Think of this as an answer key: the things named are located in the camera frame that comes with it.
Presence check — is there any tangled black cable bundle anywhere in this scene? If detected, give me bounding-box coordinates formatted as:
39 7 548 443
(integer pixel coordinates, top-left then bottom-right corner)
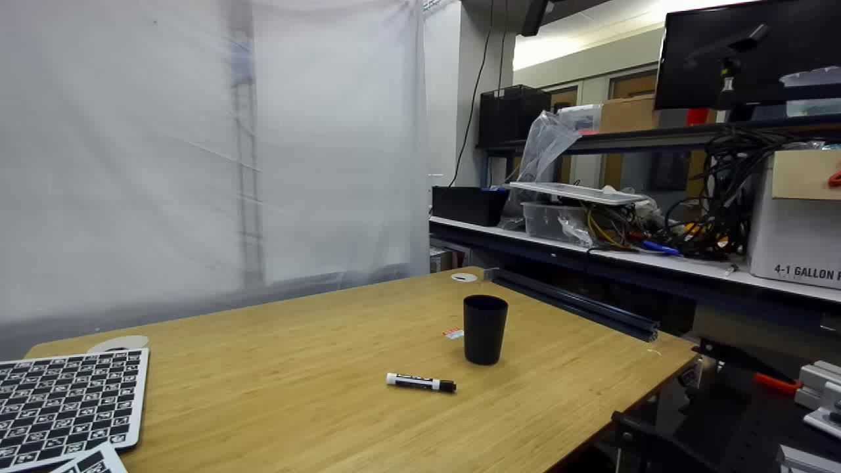
659 128 784 263

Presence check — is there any large checkered calibration board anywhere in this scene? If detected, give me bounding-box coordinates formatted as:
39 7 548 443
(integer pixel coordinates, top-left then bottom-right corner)
0 343 153 473

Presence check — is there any black monitor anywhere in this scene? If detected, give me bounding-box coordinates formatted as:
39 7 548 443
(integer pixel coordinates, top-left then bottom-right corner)
653 0 841 113

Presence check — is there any small checkered calibration board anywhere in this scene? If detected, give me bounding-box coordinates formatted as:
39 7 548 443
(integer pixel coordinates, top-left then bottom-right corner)
51 441 132 473

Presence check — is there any white translucent curtain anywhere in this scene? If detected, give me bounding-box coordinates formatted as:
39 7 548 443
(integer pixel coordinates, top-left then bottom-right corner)
0 0 462 338

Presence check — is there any dark shelf board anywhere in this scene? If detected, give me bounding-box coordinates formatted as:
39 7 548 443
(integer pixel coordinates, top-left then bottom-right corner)
560 113 841 158

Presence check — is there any silver aluminium extrusion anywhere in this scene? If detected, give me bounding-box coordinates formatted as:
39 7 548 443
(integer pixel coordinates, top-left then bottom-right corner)
791 357 841 441

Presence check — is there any flat white tray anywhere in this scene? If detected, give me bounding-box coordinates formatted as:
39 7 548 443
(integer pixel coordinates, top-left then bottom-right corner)
508 178 653 211

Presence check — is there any black aluminium rail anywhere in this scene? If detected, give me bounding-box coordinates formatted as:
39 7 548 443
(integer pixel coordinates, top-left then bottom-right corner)
495 269 663 343

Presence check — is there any clear plastic bag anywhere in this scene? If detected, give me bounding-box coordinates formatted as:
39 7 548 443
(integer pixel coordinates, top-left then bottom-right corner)
499 108 587 230

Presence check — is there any flat white round disc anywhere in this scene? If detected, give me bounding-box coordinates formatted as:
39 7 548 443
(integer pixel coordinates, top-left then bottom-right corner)
88 334 153 355

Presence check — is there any black box on shelf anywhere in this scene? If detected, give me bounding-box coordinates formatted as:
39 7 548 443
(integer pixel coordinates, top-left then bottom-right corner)
431 184 512 228

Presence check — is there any black plastic cup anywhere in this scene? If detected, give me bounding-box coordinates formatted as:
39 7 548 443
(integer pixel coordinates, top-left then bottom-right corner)
460 291 511 367

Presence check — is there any clear plastic container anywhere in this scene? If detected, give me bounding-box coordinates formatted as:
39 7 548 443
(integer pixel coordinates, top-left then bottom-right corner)
520 198 600 250

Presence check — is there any black hanging cable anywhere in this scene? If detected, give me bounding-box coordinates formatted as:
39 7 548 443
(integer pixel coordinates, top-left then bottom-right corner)
449 31 495 188

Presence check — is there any yellow wire bundle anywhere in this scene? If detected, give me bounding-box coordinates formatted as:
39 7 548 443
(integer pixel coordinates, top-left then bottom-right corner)
587 204 653 251

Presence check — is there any orange handled clamp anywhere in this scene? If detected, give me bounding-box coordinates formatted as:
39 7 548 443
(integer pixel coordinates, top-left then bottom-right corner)
753 371 803 400

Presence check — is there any white carton with gallon print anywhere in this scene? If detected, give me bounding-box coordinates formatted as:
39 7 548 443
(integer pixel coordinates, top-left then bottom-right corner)
746 145 841 291

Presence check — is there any white shelf board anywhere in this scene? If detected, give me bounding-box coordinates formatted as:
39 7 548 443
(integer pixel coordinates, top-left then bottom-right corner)
427 213 841 308

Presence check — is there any brown cardboard box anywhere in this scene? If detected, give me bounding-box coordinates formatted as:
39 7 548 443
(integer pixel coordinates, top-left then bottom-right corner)
598 90 663 136

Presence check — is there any black cabinet box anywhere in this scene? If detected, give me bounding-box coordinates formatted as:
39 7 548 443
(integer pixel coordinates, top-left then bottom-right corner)
477 85 554 158

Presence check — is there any white marker with black cap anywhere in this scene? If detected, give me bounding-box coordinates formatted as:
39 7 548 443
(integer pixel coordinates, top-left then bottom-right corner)
383 371 460 397

